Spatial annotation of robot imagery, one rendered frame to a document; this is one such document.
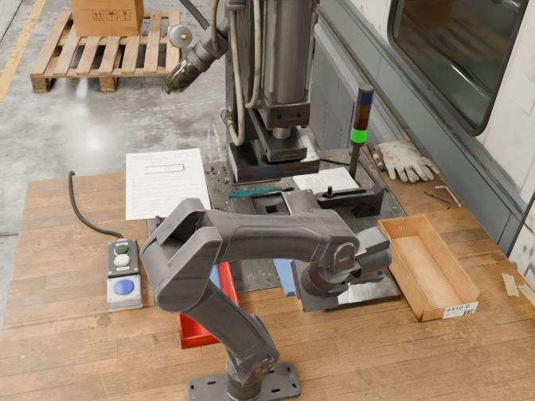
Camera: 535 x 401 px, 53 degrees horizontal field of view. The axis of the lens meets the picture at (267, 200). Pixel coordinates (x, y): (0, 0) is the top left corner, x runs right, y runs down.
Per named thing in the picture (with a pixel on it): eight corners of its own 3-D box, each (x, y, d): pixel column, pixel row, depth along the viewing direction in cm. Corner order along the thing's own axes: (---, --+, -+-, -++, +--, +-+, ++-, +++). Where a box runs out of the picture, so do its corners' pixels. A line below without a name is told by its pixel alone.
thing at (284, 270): (287, 302, 103) (288, 292, 101) (269, 247, 114) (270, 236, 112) (322, 297, 104) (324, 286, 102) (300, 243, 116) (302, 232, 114)
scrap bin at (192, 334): (181, 349, 104) (179, 329, 100) (169, 259, 123) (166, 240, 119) (242, 339, 106) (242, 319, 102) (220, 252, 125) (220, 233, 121)
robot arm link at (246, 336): (269, 328, 95) (170, 230, 72) (286, 358, 90) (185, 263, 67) (241, 348, 95) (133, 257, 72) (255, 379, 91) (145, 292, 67)
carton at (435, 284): (418, 325, 111) (426, 300, 107) (372, 244, 130) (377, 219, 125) (473, 315, 114) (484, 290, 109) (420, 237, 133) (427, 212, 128)
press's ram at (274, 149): (237, 196, 113) (238, 64, 95) (217, 132, 133) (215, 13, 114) (318, 187, 117) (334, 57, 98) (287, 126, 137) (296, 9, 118)
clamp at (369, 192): (314, 224, 134) (318, 192, 128) (310, 216, 137) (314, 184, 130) (370, 217, 137) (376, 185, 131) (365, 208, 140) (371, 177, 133)
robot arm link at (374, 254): (365, 244, 95) (372, 192, 87) (393, 278, 89) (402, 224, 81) (306, 266, 91) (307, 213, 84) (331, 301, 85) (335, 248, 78)
